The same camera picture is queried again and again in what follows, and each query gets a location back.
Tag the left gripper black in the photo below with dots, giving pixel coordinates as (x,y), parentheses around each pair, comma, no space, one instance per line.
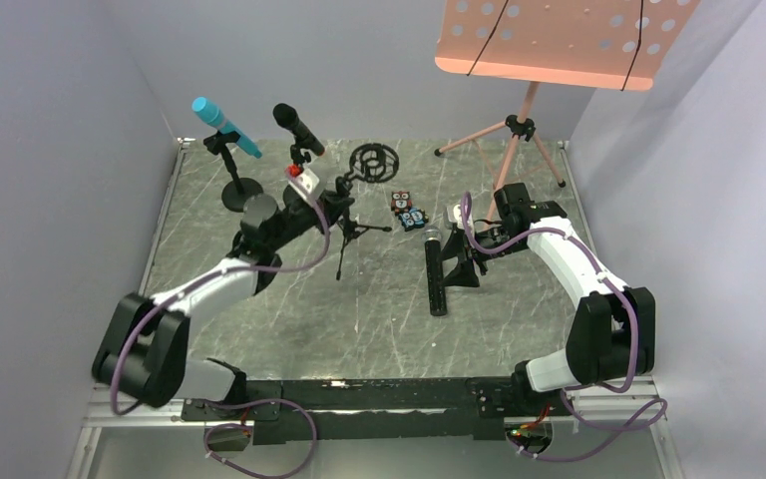
(338,203)

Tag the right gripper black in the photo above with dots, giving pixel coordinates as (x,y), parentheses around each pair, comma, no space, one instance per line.
(477,247)

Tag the black tripod shock-mount stand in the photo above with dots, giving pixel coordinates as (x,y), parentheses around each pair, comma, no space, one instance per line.
(371,163)

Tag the black microphone orange end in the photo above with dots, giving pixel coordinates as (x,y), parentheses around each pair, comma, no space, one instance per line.
(287,118)

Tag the black round-base mic stand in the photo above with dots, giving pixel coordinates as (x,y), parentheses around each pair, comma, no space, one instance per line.
(235,193)
(299,157)

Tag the blue microphone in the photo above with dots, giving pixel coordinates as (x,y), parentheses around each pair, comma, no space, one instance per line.
(212,115)

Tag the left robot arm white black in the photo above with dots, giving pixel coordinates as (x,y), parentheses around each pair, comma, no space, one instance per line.
(145,350)

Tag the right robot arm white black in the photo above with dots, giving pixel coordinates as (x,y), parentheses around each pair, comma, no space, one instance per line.
(612,337)

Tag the pink music stand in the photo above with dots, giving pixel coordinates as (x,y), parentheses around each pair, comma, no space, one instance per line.
(606,44)

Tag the glitter black microphone silver head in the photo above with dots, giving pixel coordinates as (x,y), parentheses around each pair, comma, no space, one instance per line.
(434,270)

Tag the lower small colourful toy block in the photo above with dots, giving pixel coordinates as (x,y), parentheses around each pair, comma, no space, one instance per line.
(413,219)

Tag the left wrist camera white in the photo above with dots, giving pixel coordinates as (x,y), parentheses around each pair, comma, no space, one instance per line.
(305,182)

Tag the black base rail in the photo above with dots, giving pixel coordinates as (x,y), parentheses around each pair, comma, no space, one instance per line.
(482,408)

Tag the aluminium frame rail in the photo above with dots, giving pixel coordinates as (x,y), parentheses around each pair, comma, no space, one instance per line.
(100,413)

